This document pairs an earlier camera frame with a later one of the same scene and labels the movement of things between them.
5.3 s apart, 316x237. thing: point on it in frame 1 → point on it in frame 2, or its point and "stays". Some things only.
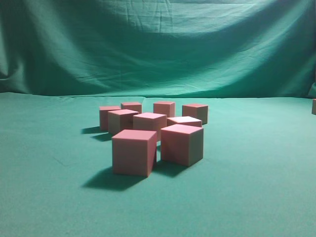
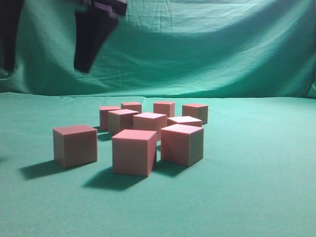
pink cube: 103,115 stays
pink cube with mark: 120,120 stays
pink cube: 313,109 → 75,145
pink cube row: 165,108 stays
